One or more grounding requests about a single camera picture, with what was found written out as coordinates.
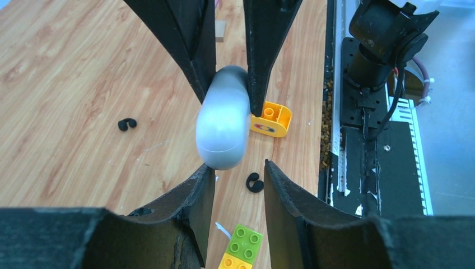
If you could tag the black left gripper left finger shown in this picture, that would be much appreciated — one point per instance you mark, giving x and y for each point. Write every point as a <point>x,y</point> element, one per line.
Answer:
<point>170,232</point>

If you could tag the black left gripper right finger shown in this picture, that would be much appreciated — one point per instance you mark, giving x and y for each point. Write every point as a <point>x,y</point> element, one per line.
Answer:
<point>305,232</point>

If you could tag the black earbud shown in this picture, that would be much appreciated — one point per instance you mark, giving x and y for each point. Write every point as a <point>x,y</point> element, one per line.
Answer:
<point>253,183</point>
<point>127,123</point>

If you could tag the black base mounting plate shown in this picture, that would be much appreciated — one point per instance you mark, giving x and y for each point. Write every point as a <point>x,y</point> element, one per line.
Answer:
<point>383,176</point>

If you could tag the black earbud near front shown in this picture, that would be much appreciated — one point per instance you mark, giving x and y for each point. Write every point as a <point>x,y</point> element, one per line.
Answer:
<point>253,183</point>

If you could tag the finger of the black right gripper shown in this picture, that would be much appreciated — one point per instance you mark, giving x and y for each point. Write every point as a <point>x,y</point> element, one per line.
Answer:
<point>186,29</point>
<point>267,23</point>

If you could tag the orange green toy brick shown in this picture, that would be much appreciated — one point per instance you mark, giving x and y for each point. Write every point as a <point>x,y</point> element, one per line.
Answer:
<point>242,249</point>

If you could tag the black earbud near centre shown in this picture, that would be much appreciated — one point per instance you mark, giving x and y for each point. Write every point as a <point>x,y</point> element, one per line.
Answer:
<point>127,123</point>

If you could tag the white earbud charging case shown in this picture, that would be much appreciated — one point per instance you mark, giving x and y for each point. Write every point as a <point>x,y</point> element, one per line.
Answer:
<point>223,123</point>

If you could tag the orange arch toy block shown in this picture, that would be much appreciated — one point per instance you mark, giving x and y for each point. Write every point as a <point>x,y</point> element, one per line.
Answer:
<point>275,120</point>

